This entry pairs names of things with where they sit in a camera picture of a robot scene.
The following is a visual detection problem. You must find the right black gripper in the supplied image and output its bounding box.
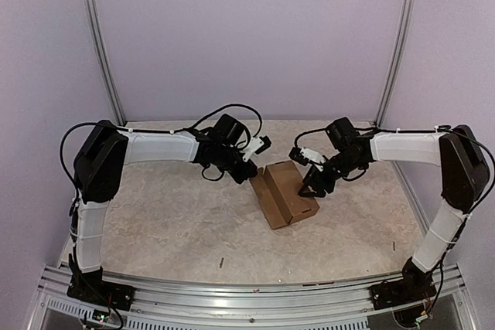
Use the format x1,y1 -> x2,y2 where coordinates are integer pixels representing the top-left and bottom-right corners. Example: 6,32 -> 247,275
298,150 -> 363,197

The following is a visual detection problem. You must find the brown cardboard box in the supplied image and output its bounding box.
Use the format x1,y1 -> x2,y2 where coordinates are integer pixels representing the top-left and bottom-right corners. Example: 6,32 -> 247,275
250,160 -> 319,230

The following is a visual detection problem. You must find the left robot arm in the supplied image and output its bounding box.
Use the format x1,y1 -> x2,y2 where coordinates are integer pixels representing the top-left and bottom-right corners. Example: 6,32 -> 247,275
69,114 -> 271,303

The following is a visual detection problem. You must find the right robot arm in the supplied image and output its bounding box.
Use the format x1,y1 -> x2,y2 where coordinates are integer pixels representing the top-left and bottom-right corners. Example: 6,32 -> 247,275
289,117 -> 494,302

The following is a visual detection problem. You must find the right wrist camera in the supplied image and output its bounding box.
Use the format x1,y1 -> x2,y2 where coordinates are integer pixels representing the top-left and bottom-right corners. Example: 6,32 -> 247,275
289,147 -> 326,166

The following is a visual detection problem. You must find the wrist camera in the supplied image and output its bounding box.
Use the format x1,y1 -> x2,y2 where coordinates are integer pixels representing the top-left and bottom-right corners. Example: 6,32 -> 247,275
241,136 -> 271,162
289,147 -> 326,166

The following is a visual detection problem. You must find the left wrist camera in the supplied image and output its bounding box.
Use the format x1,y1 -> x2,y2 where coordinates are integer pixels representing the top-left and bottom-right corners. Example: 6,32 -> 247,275
241,136 -> 271,162

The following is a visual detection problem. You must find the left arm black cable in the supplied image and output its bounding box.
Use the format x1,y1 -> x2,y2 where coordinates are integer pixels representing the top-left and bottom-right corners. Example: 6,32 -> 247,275
58,103 -> 264,192

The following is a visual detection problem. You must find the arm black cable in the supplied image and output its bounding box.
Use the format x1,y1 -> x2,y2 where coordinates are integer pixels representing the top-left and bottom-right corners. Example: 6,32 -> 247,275
293,124 -> 495,207
58,103 -> 264,192

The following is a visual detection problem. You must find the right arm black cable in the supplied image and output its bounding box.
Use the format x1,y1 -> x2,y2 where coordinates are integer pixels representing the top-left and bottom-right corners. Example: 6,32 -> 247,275
293,124 -> 495,207

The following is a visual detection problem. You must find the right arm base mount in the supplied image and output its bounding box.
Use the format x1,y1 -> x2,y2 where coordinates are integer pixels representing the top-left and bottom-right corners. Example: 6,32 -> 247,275
369,279 -> 437,310

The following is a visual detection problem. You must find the front aluminium rail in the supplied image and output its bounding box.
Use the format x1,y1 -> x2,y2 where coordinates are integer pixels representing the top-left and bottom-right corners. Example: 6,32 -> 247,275
21,265 -> 480,329

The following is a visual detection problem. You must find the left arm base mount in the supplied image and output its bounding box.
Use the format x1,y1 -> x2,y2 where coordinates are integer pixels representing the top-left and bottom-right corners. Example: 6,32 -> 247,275
67,281 -> 135,311

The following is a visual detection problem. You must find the left aluminium frame post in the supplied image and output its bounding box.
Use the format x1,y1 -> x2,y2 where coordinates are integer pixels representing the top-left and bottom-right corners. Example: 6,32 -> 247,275
84,0 -> 127,125

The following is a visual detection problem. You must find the aluminium frame post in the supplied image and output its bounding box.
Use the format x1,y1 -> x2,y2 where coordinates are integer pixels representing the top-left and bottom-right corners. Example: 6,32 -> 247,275
374,0 -> 415,127
84,0 -> 127,125

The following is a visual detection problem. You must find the right aluminium frame post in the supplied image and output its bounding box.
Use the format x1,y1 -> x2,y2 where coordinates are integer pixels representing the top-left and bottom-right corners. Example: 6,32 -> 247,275
374,0 -> 415,127

